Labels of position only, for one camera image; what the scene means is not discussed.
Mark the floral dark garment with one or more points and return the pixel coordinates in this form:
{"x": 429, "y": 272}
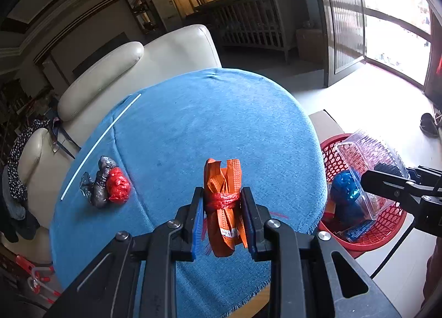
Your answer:
{"x": 20, "y": 155}

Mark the white wooden crib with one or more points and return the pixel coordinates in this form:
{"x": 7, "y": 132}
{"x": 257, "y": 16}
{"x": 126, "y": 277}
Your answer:
{"x": 255, "y": 24}

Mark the red and white toy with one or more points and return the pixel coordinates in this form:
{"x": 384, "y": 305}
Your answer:
{"x": 38, "y": 276}

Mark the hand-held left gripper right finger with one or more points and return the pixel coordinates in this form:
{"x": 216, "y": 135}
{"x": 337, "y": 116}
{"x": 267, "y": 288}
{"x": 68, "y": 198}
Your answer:
{"x": 252, "y": 231}

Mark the grey plastic bag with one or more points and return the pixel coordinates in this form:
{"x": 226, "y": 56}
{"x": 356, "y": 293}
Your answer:
{"x": 100, "y": 183}

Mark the thin white stick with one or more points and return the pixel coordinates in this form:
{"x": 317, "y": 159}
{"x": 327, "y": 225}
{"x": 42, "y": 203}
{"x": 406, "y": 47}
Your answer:
{"x": 96, "y": 152}

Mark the white standing air conditioner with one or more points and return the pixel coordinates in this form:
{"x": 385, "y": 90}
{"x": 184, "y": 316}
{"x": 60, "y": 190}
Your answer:
{"x": 167, "y": 11}

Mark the red plastic bag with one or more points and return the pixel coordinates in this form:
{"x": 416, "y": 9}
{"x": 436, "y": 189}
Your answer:
{"x": 118, "y": 187}

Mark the blue and white carton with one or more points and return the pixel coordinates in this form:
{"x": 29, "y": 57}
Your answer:
{"x": 359, "y": 231}

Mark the brown entrance door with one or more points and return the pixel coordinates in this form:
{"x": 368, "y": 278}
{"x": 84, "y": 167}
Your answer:
{"x": 342, "y": 28}

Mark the dark display cabinet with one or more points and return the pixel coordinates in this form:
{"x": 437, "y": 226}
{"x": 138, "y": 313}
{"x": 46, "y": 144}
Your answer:
{"x": 140, "y": 11}

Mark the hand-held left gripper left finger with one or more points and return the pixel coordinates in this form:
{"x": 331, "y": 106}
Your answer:
{"x": 198, "y": 225}

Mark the blue tablecloth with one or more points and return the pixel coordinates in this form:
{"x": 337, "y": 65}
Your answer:
{"x": 207, "y": 124}

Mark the red mesh basket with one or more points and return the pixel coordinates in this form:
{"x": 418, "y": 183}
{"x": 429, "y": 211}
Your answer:
{"x": 362, "y": 249}

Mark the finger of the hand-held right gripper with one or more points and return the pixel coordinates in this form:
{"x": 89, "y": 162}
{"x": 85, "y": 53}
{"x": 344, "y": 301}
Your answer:
{"x": 390, "y": 187}
{"x": 428, "y": 173}

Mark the dark shoes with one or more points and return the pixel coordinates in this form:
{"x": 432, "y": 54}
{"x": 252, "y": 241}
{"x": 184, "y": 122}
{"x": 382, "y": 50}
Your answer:
{"x": 430, "y": 124}

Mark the flat cardboard sheet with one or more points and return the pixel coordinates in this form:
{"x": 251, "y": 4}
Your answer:
{"x": 326, "y": 124}

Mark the cardboard box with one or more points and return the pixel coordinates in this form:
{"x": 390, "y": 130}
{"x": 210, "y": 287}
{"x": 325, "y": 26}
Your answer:
{"x": 309, "y": 45}

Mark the white leather sofa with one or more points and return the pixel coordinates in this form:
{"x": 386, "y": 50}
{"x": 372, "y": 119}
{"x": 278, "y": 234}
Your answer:
{"x": 145, "y": 59}

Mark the clear plastic container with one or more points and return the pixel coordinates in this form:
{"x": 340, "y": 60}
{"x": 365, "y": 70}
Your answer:
{"x": 366, "y": 155}

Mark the orange wrapper bundle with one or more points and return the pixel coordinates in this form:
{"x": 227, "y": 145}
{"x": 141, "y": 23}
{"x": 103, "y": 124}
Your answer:
{"x": 222, "y": 183}

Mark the person's right forearm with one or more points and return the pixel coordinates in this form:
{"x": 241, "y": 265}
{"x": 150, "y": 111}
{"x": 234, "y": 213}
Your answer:
{"x": 433, "y": 287}

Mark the blue plastic bag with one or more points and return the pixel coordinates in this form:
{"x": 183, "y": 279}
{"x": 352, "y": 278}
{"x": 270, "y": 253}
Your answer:
{"x": 345, "y": 193}

